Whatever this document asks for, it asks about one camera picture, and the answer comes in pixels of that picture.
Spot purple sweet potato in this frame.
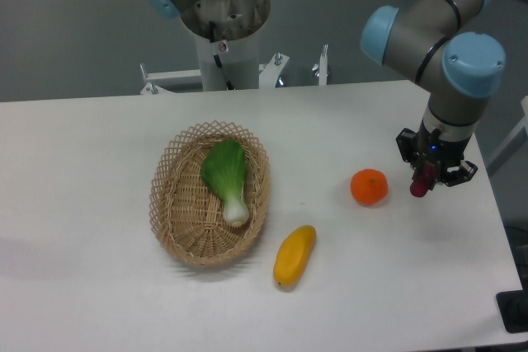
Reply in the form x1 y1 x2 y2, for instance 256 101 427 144
409 162 436 198

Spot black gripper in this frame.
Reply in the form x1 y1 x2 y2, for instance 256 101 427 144
396 127 479 187

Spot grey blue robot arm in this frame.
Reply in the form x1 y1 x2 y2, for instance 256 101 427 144
148 0 506 197

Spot black device at table edge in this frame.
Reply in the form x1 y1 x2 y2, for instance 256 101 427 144
496 290 527 334

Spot yellow mango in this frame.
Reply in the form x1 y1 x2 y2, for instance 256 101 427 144
273 225 317 289

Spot orange tangerine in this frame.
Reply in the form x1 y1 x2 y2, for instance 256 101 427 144
350 168 389 206

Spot woven wicker basket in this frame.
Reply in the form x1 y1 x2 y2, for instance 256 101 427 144
149 120 271 266

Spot black cable on pedestal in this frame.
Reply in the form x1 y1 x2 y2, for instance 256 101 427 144
208 21 236 91

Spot white frame at right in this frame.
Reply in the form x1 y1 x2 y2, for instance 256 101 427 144
486 96 527 177

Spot green bok choy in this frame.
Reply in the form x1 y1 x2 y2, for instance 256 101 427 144
200 139 249 228

